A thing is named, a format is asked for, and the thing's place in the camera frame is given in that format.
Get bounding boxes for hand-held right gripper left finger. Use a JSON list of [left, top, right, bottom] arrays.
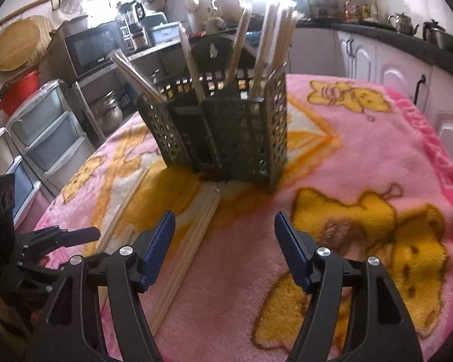
[[26, 210, 175, 362]]

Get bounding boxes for group of condiment bottles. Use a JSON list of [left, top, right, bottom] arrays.
[[331, 0, 379, 22]]

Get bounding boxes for pink cartoon printed blanket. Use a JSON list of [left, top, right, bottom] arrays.
[[32, 73, 453, 362]]

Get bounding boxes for white box with blue lid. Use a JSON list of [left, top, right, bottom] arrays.
[[147, 22, 186, 45]]

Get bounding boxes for black microwave oven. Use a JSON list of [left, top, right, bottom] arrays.
[[63, 21, 122, 77]]

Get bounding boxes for large stainless steel pot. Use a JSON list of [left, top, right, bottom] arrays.
[[92, 90, 124, 133]]

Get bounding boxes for kitchen shelf rack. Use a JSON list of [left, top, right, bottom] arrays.
[[70, 38, 184, 141]]

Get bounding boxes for red plastic basin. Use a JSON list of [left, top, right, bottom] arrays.
[[0, 70, 43, 116]]

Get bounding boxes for black blender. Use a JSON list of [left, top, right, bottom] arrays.
[[117, 2, 146, 52]]

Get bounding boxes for dark kettle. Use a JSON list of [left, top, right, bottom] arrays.
[[422, 19, 448, 43]]

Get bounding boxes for black kitchen countertop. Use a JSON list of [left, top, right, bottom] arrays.
[[291, 21, 453, 69]]

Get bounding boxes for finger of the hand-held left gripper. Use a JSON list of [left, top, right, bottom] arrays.
[[21, 225, 101, 252], [17, 262, 66, 295]]

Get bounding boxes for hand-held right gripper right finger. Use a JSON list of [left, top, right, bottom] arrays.
[[274, 211, 423, 362]]

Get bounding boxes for black plastic utensil holder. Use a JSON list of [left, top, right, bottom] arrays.
[[137, 34, 288, 195]]

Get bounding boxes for white kitchen base cabinets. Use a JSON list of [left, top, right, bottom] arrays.
[[287, 26, 453, 148]]

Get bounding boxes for wooden chopstick pair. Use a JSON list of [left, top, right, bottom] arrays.
[[226, 2, 252, 84], [178, 23, 207, 103], [248, 2, 281, 98], [109, 50, 166, 103], [272, 5, 300, 73]]

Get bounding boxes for round bamboo tray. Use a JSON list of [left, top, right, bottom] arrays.
[[0, 15, 56, 73]]

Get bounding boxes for plastic drawer unit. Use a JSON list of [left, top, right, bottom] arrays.
[[5, 78, 96, 194], [0, 127, 43, 230]]

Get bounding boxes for stainless steel kettle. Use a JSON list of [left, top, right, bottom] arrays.
[[387, 12, 420, 35]]

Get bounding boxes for pile of wooden chopsticks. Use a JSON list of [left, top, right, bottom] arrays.
[[96, 166, 223, 334]]

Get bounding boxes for wooden rolling pin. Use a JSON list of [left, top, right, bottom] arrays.
[[0, 0, 56, 35]]

